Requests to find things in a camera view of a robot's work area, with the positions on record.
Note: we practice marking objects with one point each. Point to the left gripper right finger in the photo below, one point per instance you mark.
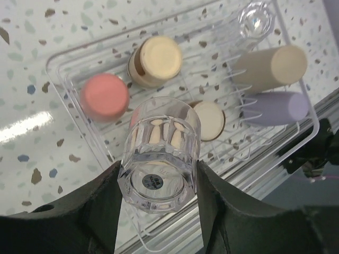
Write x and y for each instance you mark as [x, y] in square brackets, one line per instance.
[235, 222]

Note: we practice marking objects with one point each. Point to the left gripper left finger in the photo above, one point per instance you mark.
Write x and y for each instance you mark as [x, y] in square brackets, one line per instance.
[83, 221]

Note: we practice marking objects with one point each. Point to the clear glass mug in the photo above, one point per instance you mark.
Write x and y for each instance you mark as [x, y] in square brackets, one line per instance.
[159, 164]

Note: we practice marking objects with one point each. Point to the steel cup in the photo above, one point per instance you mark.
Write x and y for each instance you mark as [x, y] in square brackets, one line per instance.
[158, 60]
[212, 119]

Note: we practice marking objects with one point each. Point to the purple cup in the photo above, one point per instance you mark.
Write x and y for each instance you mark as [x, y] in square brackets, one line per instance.
[275, 108]

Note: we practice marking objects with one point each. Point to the pink cup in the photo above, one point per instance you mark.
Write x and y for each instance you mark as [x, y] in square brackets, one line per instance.
[104, 97]

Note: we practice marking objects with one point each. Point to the tall beige cup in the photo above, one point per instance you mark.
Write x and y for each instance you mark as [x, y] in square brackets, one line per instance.
[270, 68]

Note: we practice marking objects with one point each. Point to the clear glass tumbler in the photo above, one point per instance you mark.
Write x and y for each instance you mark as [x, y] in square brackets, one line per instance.
[255, 20]

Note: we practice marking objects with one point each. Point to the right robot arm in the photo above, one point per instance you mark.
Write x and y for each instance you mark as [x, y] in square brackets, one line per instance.
[314, 155]

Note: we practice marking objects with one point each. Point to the clear dish rack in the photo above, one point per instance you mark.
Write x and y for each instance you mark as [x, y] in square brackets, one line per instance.
[245, 154]

